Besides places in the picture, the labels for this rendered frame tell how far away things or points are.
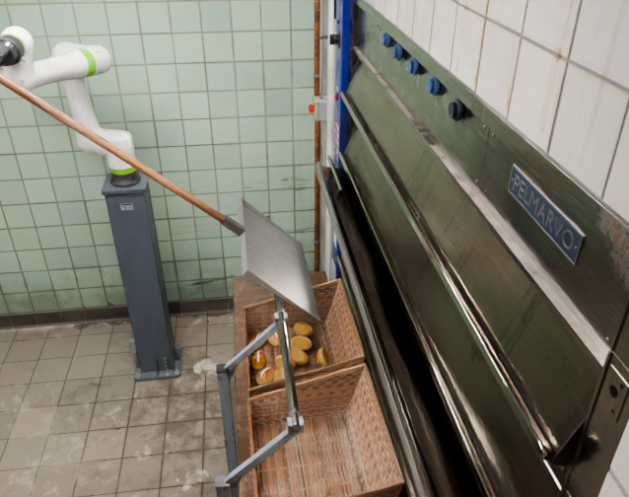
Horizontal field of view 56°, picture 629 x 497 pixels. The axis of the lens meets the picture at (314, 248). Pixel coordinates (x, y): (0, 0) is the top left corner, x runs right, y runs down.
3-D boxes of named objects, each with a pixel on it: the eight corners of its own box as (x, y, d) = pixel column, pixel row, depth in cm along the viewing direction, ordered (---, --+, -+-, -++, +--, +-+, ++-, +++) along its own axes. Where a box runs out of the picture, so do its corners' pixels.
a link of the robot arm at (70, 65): (65, 46, 246) (88, 53, 243) (66, 74, 252) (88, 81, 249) (-6, 60, 216) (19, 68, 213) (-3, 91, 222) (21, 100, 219)
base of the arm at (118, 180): (114, 166, 307) (112, 155, 304) (144, 164, 309) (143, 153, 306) (107, 188, 285) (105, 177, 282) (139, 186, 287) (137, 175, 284)
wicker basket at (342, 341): (341, 321, 297) (342, 276, 283) (365, 406, 250) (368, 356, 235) (243, 330, 292) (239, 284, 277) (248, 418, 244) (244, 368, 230)
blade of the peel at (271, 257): (243, 275, 208) (247, 269, 207) (237, 201, 254) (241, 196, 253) (319, 320, 224) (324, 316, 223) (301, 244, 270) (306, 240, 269)
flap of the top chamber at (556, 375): (349, 98, 242) (368, 50, 232) (562, 464, 91) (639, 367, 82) (339, 95, 240) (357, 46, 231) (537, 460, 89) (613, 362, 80)
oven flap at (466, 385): (347, 158, 255) (365, 115, 246) (530, 562, 104) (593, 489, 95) (338, 155, 254) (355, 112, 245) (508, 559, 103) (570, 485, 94)
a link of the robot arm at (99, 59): (96, 70, 268) (92, 41, 262) (119, 73, 264) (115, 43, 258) (66, 77, 253) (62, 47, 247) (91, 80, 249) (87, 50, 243)
